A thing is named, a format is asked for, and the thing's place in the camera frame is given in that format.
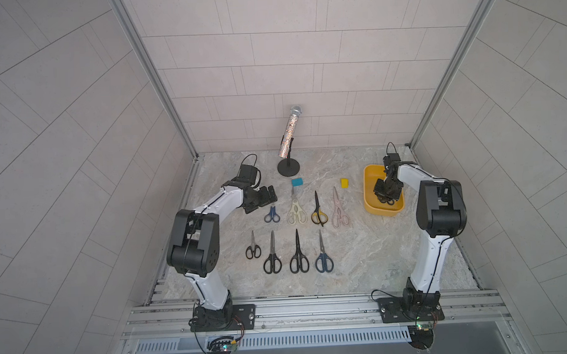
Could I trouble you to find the black handled scissors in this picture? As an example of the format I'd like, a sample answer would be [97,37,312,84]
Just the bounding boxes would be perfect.
[378,197,396,206]

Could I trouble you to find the yellow storage box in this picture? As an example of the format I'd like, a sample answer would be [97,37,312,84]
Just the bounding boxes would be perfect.
[363,164,405,217]

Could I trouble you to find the beige kitchen scissors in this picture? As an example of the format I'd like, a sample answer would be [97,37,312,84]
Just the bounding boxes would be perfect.
[287,187,308,225]

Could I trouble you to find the small black scissors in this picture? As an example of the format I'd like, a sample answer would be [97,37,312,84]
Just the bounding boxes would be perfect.
[246,231,262,259]

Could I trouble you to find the pink kitchen scissors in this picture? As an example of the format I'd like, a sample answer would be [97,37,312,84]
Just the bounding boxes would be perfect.
[332,187,351,228]

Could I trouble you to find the black yellow scissors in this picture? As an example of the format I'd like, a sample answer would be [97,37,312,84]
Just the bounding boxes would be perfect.
[311,191,329,226]

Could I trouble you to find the large black steel scissors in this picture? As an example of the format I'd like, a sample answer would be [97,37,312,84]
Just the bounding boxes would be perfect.
[263,231,283,274]

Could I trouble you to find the all black pointed scissors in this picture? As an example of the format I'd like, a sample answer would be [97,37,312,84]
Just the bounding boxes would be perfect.
[290,230,310,274]

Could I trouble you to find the dark blue handled scissors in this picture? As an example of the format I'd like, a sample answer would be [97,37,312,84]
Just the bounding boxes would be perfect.
[315,231,335,273]

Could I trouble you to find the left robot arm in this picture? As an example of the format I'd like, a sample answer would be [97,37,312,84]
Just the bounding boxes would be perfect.
[166,180,277,314]

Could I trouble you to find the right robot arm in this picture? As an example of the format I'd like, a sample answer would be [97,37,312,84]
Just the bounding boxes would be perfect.
[374,153,468,311]

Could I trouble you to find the black microphone stand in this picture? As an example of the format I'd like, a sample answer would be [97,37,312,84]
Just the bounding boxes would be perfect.
[277,138,301,177]

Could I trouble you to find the teal sponge block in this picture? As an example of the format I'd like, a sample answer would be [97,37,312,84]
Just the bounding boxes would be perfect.
[291,178,303,187]

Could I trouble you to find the glitter microphone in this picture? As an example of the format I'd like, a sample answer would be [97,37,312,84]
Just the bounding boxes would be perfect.
[279,105,302,158]

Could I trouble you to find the right circuit board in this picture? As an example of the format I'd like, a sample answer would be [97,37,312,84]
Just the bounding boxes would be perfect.
[408,326,434,351]

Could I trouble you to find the circuit board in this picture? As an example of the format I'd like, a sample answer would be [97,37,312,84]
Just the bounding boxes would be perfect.
[408,326,434,351]
[207,336,240,354]

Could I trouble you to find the left circuit board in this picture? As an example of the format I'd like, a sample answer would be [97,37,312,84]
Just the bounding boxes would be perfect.
[207,336,240,354]

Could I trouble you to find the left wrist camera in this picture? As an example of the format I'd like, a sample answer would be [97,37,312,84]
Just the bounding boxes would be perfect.
[237,164,262,187]

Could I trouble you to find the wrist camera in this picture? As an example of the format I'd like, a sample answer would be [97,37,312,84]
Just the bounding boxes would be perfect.
[383,153,402,170]
[237,164,262,187]

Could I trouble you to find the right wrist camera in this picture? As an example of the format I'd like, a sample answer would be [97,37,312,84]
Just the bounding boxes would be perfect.
[383,153,402,170]

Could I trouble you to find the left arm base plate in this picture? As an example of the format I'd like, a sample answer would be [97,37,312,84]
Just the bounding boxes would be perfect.
[189,304,256,332]

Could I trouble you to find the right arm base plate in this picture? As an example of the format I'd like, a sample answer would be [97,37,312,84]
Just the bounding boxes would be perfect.
[375,297,445,325]

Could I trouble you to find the aluminium rail frame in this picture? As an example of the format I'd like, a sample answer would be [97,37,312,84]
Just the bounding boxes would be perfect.
[121,290,513,339]

